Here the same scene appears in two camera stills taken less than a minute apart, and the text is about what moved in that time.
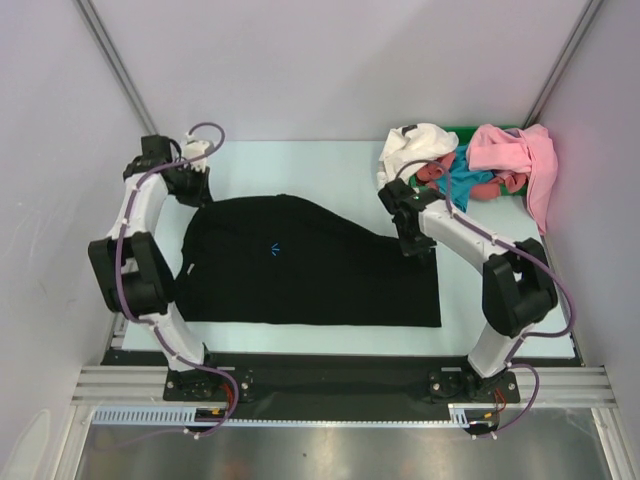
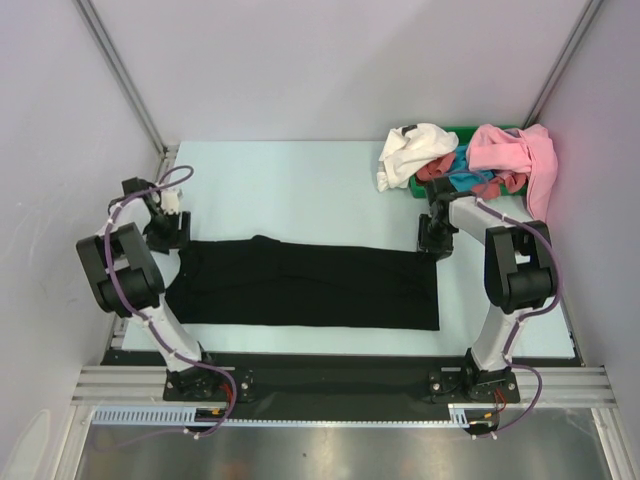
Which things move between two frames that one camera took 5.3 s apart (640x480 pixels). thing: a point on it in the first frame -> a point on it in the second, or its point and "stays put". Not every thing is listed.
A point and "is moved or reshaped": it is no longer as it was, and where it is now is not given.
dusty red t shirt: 430,171 stays put
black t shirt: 273,259 is moved or reshaped
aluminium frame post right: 562,62 stays put
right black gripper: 417,249 -> 442,249
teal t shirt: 461,179 stays put
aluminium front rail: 118,384 stays put
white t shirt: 411,147 stays put
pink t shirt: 527,149 stays put
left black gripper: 202,195 -> 178,238
